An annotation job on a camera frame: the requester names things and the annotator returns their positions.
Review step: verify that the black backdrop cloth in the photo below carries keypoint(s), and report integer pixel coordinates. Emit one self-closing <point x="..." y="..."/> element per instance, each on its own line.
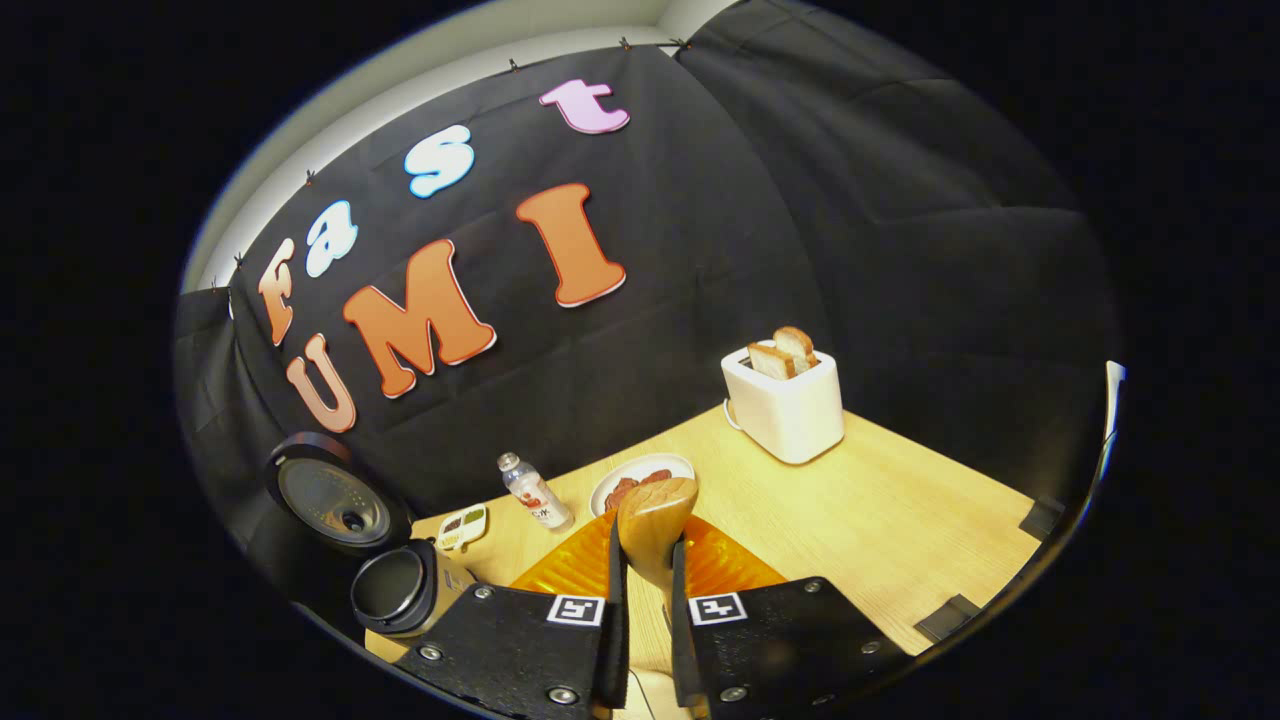
<point x="850" y="200"/>

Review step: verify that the dark grey rice cooker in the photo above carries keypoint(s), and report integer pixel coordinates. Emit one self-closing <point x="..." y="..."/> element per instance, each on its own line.
<point x="395" y="590"/>

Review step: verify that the wooden spoon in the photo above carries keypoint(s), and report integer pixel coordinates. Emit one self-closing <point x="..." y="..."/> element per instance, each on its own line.
<point x="655" y="520"/>

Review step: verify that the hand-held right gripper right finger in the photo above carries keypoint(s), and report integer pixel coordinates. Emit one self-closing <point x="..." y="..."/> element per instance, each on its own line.
<point x="682" y="640"/>

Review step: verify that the white round plate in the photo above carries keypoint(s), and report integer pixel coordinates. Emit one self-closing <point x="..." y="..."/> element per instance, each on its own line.
<point x="620" y="470"/>

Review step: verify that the black table edge bracket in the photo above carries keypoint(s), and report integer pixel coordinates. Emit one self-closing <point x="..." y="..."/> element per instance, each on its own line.
<point x="1042" y="518"/>
<point x="947" y="618"/>

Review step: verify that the white toaster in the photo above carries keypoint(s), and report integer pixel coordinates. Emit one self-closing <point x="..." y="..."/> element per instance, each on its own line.
<point x="790" y="412"/>

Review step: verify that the small white divided dish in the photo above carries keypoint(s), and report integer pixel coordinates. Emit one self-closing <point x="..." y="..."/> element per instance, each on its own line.
<point x="462" y="527"/>

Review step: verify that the clear bottle with red label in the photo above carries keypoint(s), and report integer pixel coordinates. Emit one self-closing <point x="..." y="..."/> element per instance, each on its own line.
<point x="535" y="495"/>

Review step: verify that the red meat piece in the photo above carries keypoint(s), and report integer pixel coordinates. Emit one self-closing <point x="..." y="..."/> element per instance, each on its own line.
<point x="655" y="477"/>
<point x="620" y="493"/>

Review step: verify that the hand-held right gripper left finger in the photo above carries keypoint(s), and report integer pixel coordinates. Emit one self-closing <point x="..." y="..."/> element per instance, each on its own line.
<point x="615" y="640"/>

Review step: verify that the toasted bread slice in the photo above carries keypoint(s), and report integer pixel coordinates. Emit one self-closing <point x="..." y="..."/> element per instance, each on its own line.
<point x="770" y="362"/>
<point x="797" y="345"/>

